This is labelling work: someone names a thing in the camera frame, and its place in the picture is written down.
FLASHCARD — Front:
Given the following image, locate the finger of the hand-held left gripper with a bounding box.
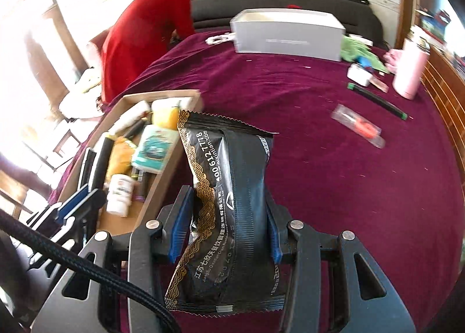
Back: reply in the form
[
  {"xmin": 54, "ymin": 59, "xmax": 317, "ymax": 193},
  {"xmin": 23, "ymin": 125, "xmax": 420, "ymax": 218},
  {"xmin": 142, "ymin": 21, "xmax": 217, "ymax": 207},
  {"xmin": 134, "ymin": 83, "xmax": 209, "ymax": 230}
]
[{"xmin": 27, "ymin": 188, "xmax": 108, "ymax": 243}]

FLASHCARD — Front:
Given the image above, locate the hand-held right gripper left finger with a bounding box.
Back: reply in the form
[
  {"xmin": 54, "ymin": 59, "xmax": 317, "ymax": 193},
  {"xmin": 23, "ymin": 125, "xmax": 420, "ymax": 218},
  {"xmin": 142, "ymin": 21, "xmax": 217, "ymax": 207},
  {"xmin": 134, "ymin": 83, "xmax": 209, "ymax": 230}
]
[{"xmin": 31, "ymin": 185, "xmax": 196, "ymax": 333}]

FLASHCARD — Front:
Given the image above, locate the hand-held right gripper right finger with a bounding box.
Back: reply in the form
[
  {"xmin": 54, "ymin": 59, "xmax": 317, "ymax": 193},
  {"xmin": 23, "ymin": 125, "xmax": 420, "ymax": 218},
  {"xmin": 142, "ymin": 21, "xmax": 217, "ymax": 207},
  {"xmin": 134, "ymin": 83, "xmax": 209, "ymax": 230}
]
[{"xmin": 266, "ymin": 195, "xmax": 416, "ymax": 333}]

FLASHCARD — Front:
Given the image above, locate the white red-label pill bottle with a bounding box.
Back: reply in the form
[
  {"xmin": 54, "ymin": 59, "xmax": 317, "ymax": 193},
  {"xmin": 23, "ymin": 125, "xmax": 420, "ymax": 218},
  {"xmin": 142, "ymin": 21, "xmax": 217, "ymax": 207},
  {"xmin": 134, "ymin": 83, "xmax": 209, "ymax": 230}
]
[{"xmin": 106, "ymin": 174, "xmax": 136, "ymax": 217}]

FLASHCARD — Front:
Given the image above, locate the brown cardboard box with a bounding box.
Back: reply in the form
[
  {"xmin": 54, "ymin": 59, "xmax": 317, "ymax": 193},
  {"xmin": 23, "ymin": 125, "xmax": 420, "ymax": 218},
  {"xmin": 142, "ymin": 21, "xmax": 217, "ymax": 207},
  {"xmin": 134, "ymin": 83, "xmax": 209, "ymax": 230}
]
[{"xmin": 58, "ymin": 90, "xmax": 202, "ymax": 237}]

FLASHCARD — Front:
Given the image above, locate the black gold-patterned snack packet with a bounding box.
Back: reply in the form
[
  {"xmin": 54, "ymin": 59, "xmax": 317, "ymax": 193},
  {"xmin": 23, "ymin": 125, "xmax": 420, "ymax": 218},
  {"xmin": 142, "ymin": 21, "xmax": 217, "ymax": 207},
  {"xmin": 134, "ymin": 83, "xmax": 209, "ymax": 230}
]
[{"xmin": 164, "ymin": 109, "xmax": 286, "ymax": 314}]

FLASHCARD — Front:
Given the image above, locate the teal cartoon tissue pack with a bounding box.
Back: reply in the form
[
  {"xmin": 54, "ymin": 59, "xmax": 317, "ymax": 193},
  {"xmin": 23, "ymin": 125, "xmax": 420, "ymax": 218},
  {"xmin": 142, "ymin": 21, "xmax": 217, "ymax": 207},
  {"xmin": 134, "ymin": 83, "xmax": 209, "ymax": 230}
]
[{"xmin": 131, "ymin": 124, "xmax": 177, "ymax": 174}]

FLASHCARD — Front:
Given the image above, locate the yellow snack packet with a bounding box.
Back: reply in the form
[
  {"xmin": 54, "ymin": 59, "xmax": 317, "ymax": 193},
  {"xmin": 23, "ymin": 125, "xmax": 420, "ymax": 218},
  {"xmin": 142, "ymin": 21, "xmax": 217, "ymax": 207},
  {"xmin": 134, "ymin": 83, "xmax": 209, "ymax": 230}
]
[{"xmin": 107, "ymin": 137, "xmax": 137, "ymax": 183}]

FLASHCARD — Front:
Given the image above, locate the maroon velvet blanket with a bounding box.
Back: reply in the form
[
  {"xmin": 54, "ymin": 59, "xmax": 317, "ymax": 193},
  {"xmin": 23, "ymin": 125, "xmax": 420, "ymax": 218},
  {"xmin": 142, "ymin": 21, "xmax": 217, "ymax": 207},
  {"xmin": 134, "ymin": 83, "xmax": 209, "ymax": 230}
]
[{"xmin": 47, "ymin": 29, "xmax": 465, "ymax": 333}]

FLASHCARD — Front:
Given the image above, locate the yellow plastic bottle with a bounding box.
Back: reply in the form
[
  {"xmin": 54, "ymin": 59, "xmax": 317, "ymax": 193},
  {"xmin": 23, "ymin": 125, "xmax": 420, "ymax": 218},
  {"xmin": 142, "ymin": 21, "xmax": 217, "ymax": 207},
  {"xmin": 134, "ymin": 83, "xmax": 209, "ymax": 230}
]
[{"xmin": 151, "ymin": 105, "xmax": 180, "ymax": 131}]

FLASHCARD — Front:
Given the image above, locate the clear plastic package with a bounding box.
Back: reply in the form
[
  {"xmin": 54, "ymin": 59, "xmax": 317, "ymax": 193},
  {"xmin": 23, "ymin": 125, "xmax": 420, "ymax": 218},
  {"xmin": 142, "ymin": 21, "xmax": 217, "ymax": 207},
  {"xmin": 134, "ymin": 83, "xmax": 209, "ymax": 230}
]
[{"xmin": 332, "ymin": 103, "xmax": 386, "ymax": 149}]

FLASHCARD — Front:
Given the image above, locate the green-capped black marker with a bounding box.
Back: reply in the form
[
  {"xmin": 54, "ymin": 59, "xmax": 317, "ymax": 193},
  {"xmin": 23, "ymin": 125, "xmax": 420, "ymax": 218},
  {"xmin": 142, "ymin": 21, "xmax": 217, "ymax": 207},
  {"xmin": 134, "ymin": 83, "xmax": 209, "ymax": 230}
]
[{"xmin": 347, "ymin": 82, "xmax": 409, "ymax": 121}]

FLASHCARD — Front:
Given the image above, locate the white charger plug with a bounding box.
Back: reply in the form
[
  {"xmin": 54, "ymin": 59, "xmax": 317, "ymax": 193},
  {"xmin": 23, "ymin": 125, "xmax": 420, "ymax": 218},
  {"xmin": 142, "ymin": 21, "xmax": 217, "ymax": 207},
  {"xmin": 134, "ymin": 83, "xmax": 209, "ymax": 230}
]
[{"xmin": 346, "ymin": 64, "xmax": 372, "ymax": 87}]

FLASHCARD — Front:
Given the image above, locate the pink sachet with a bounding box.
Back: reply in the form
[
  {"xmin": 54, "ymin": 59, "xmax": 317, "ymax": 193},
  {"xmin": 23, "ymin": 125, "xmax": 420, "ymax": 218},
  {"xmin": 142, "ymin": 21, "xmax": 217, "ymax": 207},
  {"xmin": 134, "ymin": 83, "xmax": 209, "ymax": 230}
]
[{"xmin": 369, "ymin": 76, "xmax": 390, "ymax": 93}]

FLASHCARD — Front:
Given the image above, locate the grey shoe box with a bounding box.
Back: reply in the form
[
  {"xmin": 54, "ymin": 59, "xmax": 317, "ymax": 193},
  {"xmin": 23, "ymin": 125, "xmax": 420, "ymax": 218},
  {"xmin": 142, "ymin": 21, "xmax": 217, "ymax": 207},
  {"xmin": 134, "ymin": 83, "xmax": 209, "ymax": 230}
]
[{"xmin": 230, "ymin": 9, "xmax": 346, "ymax": 62}]

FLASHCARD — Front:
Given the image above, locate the green cloth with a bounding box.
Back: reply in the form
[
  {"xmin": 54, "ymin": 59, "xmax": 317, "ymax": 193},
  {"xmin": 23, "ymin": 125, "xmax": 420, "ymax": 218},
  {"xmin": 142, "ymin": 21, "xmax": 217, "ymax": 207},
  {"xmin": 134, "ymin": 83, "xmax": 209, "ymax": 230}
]
[{"xmin": 339, "ymin": 34, "xmax": 390, "ymax": 74}]

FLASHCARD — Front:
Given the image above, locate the pink fluffy cloth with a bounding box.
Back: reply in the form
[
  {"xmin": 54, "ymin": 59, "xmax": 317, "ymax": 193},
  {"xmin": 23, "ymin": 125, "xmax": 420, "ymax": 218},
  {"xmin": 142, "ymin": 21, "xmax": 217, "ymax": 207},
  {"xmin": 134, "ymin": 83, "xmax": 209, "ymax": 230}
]
[{"xmin": 384, "ymin": 49, "xmax": 405, "ymax": 69}]

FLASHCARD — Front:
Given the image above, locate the wooden brick-pattern board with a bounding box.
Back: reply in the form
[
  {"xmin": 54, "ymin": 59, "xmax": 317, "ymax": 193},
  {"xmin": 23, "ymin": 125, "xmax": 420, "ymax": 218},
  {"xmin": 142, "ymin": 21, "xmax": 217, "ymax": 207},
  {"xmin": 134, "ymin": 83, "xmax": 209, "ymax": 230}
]
[{"xmin": 421, "ymin": 46, "xmax": 465, "ymax": 181}]

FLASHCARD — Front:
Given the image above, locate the pink water bottle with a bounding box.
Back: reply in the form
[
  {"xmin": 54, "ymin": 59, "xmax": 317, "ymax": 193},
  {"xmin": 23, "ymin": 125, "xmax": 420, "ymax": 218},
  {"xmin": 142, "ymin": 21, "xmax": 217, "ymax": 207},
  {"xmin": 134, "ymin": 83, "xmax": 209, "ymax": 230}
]
[{"xmin": 392, "ymin": 26, "xmax": 431, "ymax": 100}]

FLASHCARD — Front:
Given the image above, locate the black braided cable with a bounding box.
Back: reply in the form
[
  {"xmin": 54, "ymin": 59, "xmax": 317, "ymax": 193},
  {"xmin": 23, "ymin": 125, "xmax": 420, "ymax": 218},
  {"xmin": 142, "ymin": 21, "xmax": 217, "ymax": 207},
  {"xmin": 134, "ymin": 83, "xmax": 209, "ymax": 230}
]
[{"xmin": 0, "ymin": 209, "xmax": 180, "ymax": 333}]

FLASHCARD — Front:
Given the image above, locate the white braided cord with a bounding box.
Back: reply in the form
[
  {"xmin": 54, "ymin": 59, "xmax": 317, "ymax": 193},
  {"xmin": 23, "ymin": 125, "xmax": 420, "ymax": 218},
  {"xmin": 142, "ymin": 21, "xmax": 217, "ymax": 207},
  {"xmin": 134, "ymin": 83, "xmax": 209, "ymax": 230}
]
[{"xmin": 205, "ymin": 32, "xmax": 234, "ymax": 46}]

